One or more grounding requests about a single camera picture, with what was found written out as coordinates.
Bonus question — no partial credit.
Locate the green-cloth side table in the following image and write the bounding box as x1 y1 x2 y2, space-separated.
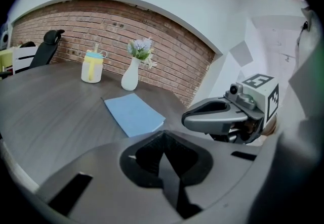
0 48 15 73

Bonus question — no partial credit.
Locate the frosted cup with yellow handle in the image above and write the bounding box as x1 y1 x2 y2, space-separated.
80 43 108 84

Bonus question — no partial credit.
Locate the white round device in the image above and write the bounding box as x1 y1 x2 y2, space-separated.
0 28 11 51

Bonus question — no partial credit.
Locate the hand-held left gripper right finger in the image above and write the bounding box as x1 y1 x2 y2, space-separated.
164 130 263 224

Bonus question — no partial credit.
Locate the black high-back headrest chair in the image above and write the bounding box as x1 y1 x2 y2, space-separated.
29 29 65 70

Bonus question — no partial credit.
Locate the pale blue flower bouquet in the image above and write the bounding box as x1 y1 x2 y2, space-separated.
127 36 158 71

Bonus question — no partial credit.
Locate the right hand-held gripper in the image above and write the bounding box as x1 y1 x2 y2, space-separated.
181 73 280 145

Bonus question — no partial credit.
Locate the person's light shirt torso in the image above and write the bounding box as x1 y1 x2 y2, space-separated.
249 7 324 224

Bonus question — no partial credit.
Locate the notebook with blue cover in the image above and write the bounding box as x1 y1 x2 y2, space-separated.
104 93 167 139

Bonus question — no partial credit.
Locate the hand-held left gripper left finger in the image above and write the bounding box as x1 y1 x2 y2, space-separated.
36 130 189 224

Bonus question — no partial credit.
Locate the white vase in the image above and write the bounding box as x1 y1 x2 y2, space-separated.
120 56 140 92

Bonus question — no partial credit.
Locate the dark table with white legs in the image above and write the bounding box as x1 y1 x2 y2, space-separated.
0 62 211 193

